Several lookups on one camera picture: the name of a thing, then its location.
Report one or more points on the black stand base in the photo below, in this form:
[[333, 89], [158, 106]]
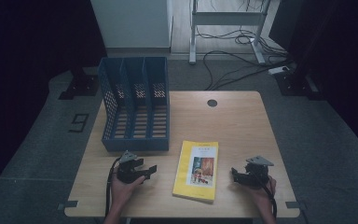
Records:
[[295, 84], [80, 85]]

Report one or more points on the white metal desk frame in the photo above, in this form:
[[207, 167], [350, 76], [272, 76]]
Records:
[[223, 18]]

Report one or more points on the yellow book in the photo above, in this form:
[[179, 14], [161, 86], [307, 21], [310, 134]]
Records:
[[195, 183]]

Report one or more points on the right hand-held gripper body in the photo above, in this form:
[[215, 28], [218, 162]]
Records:
[[256, 174]]

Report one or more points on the person's right hand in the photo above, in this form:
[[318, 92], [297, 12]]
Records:
[[262, 194]]

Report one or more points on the round dark table grommet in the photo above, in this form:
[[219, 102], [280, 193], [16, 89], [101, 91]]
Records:
[[212, 103]]

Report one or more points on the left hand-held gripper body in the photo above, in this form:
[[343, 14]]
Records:
[[126, 172]]

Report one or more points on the blue file rack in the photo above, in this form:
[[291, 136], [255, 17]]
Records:
[[135, 143]]

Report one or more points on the white power strip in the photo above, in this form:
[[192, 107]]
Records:
[[278, 70]]

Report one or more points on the dark curtain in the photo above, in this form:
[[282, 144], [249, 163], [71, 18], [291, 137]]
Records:
[[338, 46]]

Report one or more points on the person's left hand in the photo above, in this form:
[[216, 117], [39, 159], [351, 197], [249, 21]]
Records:
[[122, 189]]

